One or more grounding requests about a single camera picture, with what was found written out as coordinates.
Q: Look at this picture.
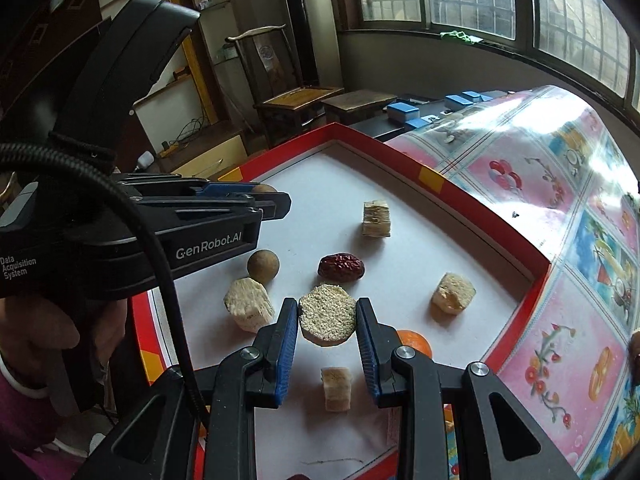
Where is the brown longan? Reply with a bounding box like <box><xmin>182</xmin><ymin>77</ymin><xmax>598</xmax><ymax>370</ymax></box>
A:
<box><xmin>252</xmin><ymin>183</ymin><xmax>277</xmax><ymax>193</ymax></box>
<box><xmin>246</xmin><ymin>249</ymin><xmax>280</xmax><ymax>285</ymax></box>

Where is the orange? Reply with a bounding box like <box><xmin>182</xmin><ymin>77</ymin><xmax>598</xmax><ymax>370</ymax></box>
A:
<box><xmin>397</xmin><ymin>330</ymin><xmax>433</xmax><ymax>358</ymax></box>

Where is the small corn cob chunk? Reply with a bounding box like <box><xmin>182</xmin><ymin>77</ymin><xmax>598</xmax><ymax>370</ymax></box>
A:
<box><xmin>321</xmin><ymin>367</ymin><xmax>352</xmax><ymax>413</ymax></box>

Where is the tall corn cob piece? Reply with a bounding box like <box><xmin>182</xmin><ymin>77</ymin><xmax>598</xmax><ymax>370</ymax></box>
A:
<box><xmin>224</xmin><ymin>278</ymin><xmax>274</xmax><ymax>334</ymax></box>

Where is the round corn cob slice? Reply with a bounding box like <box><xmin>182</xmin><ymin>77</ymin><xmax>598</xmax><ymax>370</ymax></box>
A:
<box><xmin>298</xmin><ymin>284</ymin><xmax>356</xmax><ymax>347</ymax></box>

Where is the red jujube gripped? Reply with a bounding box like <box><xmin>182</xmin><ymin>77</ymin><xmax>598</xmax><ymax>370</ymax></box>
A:
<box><xmin>318</xmin><ymin>252</ymin><xmax>366</xmax><ymax>283</ymax></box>

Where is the pale corn cob piece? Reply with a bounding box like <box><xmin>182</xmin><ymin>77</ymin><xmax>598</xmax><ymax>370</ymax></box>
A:
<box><xmin>432</xmin><ymin>272</ymin><xmax>476</xmax><ymax>315</ymax></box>

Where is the pink sleeve forearm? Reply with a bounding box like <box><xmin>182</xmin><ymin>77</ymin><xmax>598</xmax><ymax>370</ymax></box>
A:
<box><xmin>1</xmin><ymin>352</ymin><xmax>106</xmax><ymax>479</ymax></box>

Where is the person's left hand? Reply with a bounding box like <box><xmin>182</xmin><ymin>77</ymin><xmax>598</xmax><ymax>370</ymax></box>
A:
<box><xmin>1</xmin><ymin>297</ymin><xmax>128</xmax><ymax>416</ymax></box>

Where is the red shallow box tray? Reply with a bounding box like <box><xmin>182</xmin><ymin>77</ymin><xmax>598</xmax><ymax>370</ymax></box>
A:
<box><xmin>130</xmin><ymin>121</ymin><xmax>552</xmax><ymax>480</ymax></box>

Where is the wooden chair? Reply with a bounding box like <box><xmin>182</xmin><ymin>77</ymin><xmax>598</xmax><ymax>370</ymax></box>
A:
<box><xmin>226</xmin><ymin>24</ymin><xmax>344</xmax><ymax>148</ymax></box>

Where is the wooden stool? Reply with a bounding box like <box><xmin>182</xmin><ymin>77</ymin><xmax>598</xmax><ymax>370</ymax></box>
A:
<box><xmin>321</xmin><ymin>89</ymin><xmax>396</xmax><ymax>125</ymax></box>

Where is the blue mahjong tile box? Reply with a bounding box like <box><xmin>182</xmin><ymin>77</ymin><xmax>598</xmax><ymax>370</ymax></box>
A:
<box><xmin>386</xmin><ymin>102</ymin><xmax>420</xmax><ymax>124</ymax></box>

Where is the floral plastic tablecloth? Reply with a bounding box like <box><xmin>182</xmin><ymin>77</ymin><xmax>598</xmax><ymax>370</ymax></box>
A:
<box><xmin>392</xmin><ymin>86</ymin><xmax>639</xmax><ymax>479</ymax></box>

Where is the green cloth on sill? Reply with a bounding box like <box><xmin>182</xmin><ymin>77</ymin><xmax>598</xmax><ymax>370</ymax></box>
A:
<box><xmin>439</xmin><ymin>30</ymin><xmax>483</xmax><ymax>46</ymax></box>

